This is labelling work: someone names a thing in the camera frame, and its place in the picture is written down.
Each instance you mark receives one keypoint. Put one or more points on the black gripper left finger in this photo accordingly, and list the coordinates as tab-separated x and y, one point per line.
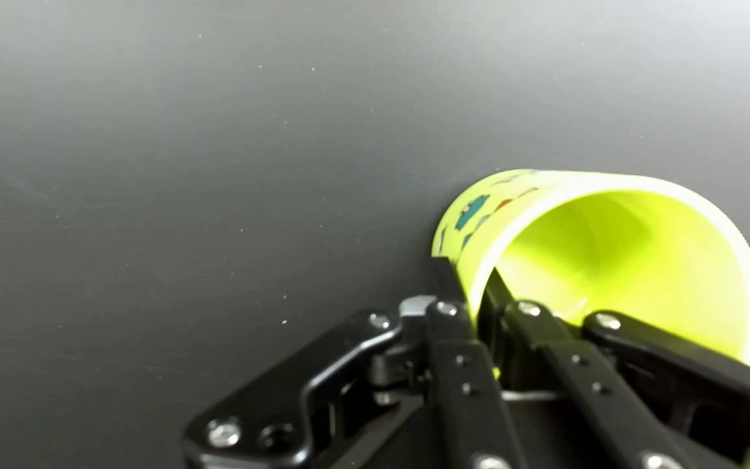
461	381

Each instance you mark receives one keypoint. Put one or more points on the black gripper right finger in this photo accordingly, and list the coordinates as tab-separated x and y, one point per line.
599	381

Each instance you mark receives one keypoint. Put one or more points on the yellow-green printed mug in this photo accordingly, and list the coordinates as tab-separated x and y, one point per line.
625	250

